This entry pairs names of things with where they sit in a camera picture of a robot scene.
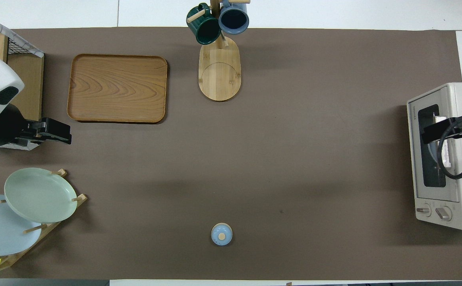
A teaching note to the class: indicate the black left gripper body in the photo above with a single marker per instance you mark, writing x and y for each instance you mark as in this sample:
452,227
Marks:
30,133

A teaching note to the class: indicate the glass oven door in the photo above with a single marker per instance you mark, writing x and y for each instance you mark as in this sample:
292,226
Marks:
429,159

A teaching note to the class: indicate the pale green plate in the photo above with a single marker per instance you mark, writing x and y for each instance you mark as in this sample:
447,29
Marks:
40,194

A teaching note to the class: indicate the wooden serving tray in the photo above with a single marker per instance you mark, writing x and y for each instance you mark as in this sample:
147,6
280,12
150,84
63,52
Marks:
117,88

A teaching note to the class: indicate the wooden plate rack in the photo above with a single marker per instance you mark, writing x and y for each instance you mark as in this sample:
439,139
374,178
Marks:
52,228

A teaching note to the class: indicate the brown table mat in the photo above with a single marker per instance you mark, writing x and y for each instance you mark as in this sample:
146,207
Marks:
294,139

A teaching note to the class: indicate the wooden mug tree stand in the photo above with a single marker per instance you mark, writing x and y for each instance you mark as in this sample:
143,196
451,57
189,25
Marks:
219,73

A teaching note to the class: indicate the dark green mug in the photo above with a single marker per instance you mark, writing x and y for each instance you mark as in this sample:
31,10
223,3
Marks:
205,28

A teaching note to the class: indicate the small blue white bell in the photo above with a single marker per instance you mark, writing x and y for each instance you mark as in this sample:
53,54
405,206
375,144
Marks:
221,234

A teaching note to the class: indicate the blue mug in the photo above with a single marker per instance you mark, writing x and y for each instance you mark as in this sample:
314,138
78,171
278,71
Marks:
234,18

